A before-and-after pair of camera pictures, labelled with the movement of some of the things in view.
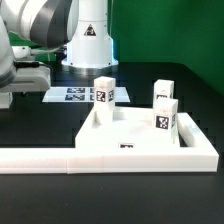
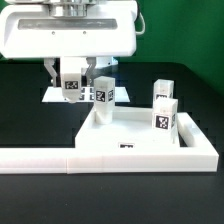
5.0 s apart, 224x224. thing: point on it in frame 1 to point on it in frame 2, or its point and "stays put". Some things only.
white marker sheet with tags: x=80 y=94 stays put
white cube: x=6 y=99 to x=70 y=69
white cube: x=104 y=99 stays put
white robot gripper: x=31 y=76 to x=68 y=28
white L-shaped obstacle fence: x=195 y=155 stays put
